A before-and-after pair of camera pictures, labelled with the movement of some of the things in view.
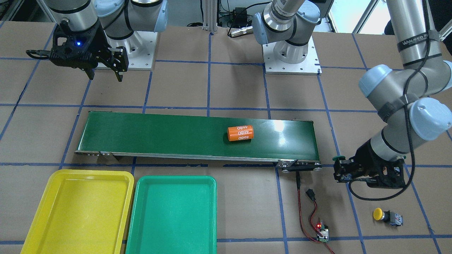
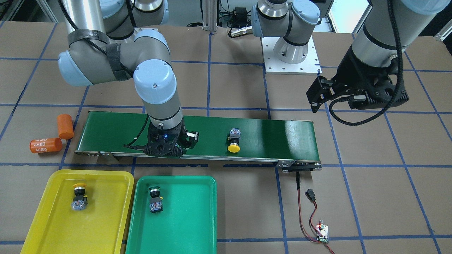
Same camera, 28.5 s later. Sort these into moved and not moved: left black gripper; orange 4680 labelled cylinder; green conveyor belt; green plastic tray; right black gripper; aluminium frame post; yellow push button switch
Moved: right black gripper; orange 4680 labelled cylinder; left black gripper; yellow push button switch
Not moved: green conveyor belt; green plastic tray; aluminium frame post
